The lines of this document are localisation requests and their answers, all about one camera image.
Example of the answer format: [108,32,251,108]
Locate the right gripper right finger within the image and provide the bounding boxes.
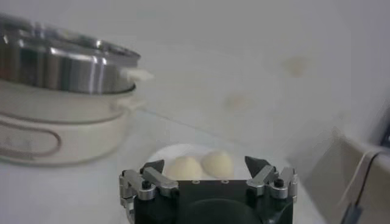
[244,155,299,203]

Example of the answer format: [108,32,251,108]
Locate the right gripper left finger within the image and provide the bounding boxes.
[118,159,180,220]

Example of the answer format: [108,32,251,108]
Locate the white steamed baozi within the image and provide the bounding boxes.
[200,150,235,180]
[166,155,204,181]

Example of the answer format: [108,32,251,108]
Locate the white round plate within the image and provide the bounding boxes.
[147,143,249,181]

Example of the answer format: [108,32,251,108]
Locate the cream electric cooker base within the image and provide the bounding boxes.
[0,79,147,167]

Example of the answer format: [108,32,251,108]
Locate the white side table with cables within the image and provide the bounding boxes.
[286,133,390,224]

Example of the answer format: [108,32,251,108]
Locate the black cable with adapter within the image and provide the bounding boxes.
[339,150,390,224]

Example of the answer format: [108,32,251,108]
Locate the black laptop showing camera images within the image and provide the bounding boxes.
[379,106,390,147]

